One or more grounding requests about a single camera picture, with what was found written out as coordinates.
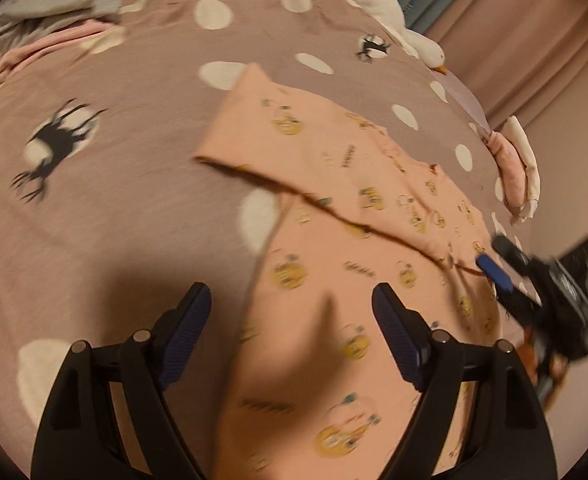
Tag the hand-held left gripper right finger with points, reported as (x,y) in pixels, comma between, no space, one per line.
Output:
(396,335)

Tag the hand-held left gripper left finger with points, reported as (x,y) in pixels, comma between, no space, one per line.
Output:
(189,327)

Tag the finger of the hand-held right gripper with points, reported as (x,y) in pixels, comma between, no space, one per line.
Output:
(511,255)
(494,272)

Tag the pink cartoon print garment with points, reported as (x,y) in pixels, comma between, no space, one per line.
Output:
(324,260)

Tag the person's right hand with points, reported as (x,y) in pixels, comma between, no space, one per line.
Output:
(530,347)

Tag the folded pink cloth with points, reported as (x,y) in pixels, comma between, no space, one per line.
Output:
(506,165)

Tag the folded white cloth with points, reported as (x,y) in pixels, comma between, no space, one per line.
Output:
(526,160)

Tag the mauve polka dot blanket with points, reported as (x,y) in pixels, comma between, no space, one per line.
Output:
(148,160)

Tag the pink curtain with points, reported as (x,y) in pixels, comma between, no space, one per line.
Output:
(534,35)

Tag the crumpled pink cloth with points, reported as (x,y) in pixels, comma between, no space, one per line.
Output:
(48,42)

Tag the grey cloth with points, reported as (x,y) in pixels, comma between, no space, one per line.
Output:
(58,5)

